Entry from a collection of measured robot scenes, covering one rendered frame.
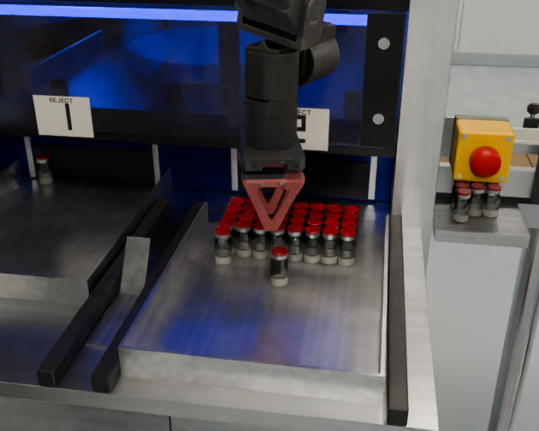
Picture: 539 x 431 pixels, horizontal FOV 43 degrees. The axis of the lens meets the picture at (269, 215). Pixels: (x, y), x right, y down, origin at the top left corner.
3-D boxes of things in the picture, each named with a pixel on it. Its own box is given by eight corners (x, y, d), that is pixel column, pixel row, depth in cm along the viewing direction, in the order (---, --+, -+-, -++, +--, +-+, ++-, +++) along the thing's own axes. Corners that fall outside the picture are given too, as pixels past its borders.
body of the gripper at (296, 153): (293, 140, 81) (295, 79, 78) (305, 174, 72) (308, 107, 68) (239, 142, 80) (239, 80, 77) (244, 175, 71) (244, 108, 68)
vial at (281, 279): (271, 277, 85) (271, 247, 83) (289, 279, 84) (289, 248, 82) (269, 286, 83) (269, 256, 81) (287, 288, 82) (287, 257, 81)
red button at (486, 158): (465, 168, 92) (469, 140, 90) (495, 170, 92) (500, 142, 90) (468, 180, 89) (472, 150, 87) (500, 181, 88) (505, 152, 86)
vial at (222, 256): (217, 256, 89) (216, 225, 87) (233, 257, 89) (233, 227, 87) (213, 264, 87) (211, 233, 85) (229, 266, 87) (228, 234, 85)
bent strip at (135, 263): (131, 276, 85) (127, 235, 83) (154, 279, 85) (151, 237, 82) (85, 345, 73) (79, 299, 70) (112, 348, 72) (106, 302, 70)
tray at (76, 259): (21, 178, 113) (18, 158, 111) (172, 187, 109) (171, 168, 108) (-112, 287, 83) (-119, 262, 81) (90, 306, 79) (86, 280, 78)
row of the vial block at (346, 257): (221, 248, 91) (220, 217, 89) (355, 259, 89) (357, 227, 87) (217, 256, 89) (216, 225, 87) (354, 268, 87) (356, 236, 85)
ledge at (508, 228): (429, 200, 110) (429, 189, 109) (512, 205, 108) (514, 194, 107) (434, 241, 97) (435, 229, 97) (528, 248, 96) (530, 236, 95)
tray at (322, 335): (205, 222, 98) (204, 201, 97) (387, 237, 94) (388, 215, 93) (121, 375, 68) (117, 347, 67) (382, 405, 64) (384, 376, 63)
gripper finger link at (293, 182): (295, 210, 82) (298, 138, 78) (303, 239, 76) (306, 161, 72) (239, 212, 82) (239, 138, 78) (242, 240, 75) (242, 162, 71)
